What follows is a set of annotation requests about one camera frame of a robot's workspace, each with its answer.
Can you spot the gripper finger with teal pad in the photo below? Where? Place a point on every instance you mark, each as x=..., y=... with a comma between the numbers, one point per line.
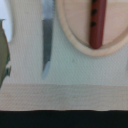
x=4, y=55

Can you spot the woven grey placemat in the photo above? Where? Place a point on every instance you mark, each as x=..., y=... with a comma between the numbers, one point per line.
x=75, y=81

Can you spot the round wooden plate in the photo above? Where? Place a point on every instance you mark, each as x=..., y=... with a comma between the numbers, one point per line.
x=74, y=17

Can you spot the toy knife wooden handle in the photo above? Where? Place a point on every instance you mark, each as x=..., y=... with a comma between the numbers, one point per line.
x=47, y=19

